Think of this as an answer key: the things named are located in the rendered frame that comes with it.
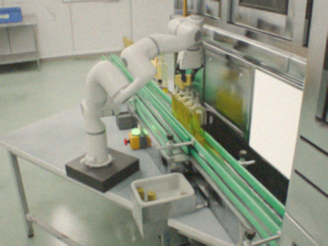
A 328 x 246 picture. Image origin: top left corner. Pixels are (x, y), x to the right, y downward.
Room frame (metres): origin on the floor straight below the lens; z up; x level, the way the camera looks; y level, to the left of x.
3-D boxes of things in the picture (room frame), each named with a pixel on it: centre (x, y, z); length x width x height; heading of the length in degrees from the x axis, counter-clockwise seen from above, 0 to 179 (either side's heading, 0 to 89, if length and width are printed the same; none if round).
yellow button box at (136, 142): (1.73, 0.22, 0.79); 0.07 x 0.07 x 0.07; 21
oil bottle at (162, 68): (2.24, 0.10, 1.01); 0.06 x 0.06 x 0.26; 30
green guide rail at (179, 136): (2.22, 0.26, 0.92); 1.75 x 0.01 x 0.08; 21
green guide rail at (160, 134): (2.19, 0.33, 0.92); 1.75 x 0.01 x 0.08; 21
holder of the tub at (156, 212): (1.22, 0.04, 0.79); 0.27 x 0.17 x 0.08; 111
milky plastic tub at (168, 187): (1.21, 0.06, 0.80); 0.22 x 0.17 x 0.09; 111
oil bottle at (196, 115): (1.46, -0.08, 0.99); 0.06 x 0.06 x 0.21; 21
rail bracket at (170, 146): (1.35, 0.01, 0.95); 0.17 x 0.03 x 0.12; 111
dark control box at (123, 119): (1.99, 0.32, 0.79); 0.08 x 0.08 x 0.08; 21
